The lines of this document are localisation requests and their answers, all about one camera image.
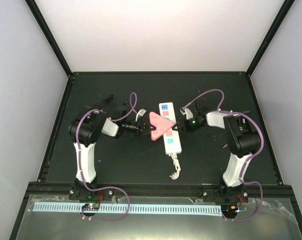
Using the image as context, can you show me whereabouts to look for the pink triangular plug adapter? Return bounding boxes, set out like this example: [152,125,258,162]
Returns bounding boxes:
[149,111,173,141]

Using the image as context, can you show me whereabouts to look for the white power strip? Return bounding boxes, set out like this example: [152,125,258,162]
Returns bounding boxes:
[159,102,182,155]

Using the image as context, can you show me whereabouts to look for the black plug with thin cable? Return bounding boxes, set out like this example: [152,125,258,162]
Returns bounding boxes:
[100,94,127,112]

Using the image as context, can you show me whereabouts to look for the white knotted power cord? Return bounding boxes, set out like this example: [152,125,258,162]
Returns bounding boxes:
[169,152,182,181]

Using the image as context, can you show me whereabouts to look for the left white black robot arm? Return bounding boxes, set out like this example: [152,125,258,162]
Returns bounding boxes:
[68,106,156,200]

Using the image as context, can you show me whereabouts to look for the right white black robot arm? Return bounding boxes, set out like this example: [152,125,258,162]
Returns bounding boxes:
[173,103,264,202]

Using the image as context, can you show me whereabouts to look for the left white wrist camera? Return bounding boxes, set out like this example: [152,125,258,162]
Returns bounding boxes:
[135,109,146,122]

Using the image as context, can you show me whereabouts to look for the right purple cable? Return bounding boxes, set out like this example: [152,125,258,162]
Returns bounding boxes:
[184,88,265,222]

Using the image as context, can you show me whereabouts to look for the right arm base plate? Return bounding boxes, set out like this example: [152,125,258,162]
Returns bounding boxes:
[201,183,248,204]

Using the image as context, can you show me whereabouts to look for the white slotted cable duct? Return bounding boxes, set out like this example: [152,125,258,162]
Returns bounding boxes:
[33,202,222,217]

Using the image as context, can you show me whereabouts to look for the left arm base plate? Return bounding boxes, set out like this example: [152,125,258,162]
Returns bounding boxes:
[69,183,104,217]

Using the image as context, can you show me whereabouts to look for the right black frame post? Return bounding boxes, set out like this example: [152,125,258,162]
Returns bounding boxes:
[246,0,295,76]

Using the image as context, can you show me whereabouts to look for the black frame post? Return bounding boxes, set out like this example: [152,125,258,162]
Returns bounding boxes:
[25,0,72,77]
[246,0,295,76]

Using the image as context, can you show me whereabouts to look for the left black frame post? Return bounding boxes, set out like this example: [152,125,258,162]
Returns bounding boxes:
[25,0,72,77]

